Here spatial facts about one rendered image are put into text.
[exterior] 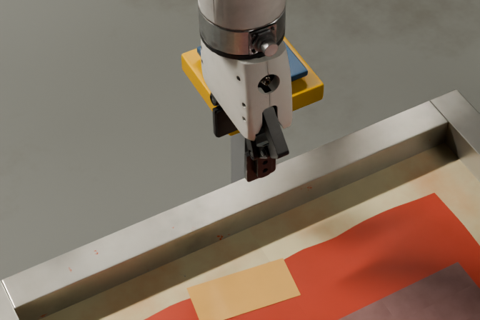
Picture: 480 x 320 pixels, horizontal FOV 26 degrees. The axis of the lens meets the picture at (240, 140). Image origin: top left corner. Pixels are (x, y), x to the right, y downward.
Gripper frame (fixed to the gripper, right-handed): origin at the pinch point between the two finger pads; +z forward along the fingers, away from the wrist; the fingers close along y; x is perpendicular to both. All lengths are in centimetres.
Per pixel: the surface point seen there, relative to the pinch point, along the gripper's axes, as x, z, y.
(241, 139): -9.1, 23.1, 18.2
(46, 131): -3, 107, 107
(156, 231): 10.2, 8.1, 0.0
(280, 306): 2.4, 11.8, -11.9
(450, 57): -103, 108, 83
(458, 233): -18.6, 12.0, -12.9
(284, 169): -5.3, 8.3, 0.8
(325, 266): -4.1, 11.8, -9.8
